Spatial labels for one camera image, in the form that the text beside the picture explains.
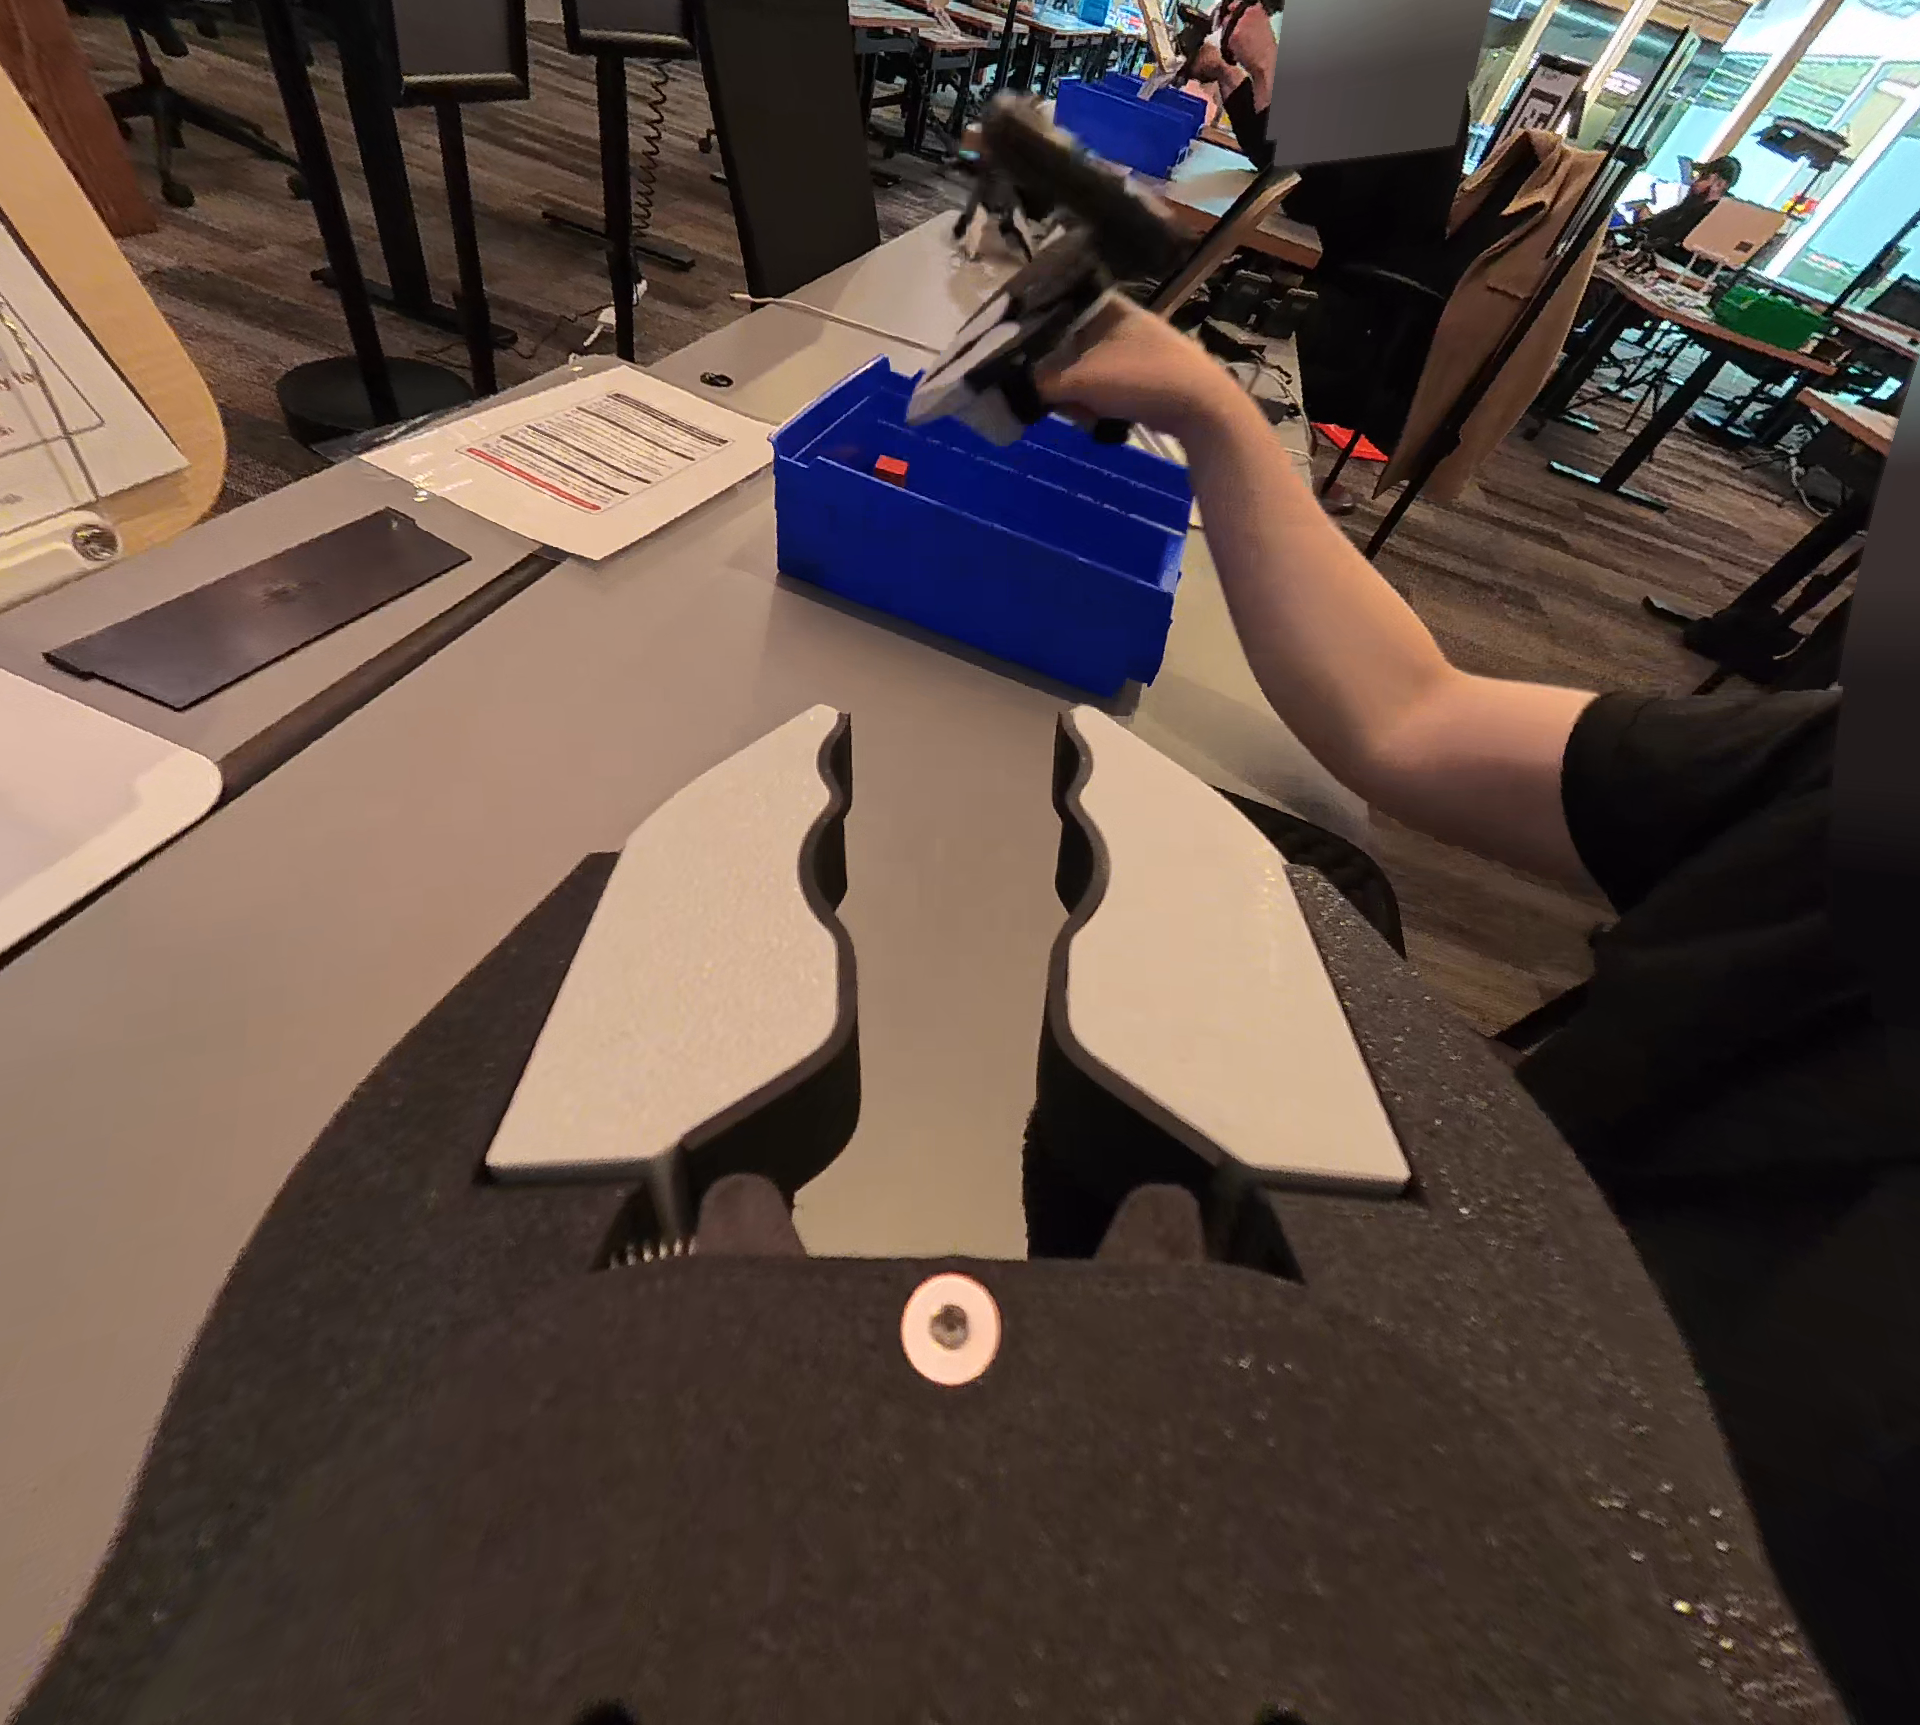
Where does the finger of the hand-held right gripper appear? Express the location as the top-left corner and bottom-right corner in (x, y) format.
(904, 287), (1124, 436)
(970, 239), (1124, 365)

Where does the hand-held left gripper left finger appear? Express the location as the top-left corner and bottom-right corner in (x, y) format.
(480, 707), (864, 1223)

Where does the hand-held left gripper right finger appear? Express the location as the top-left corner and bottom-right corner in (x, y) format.
(1026, 707), (1414, 1235)

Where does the blue plastic bin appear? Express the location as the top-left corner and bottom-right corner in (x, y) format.
(1106, 71), (1206, 139)
(770, 355), (1193, 700)
(1055, 80), (1188, 180)

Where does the person's right forearm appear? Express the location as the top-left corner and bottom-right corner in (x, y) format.
(1184, 383), (1598, 887)

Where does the person's right hand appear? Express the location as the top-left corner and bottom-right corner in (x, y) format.
(1033, 309), (1252, 445)

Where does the black high-back chair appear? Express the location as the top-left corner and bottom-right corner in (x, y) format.
(693, 0), (880, 304)

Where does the laminated paper sheet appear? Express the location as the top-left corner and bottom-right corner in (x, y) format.
(359, 365), (781, 562)

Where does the tan coat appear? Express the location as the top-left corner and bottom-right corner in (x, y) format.
(1377, 132), (1609, 501)

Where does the person's dark clothing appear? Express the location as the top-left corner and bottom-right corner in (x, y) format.
(1503, 693), (1920, 1725)

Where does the black desk panel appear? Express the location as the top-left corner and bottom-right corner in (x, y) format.
(40, 508), (471, 713)

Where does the green plastic bin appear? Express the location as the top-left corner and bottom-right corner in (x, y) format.
(1712, 283), (1824, 350)

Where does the illustrated instruction sheet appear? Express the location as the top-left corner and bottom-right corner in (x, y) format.
(0, 222), (190, 542)

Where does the white cable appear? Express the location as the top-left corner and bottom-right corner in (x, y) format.
(730, 296), (944, 350)

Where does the wooden post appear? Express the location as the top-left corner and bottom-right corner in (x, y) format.
(0, 0), (159, 242)

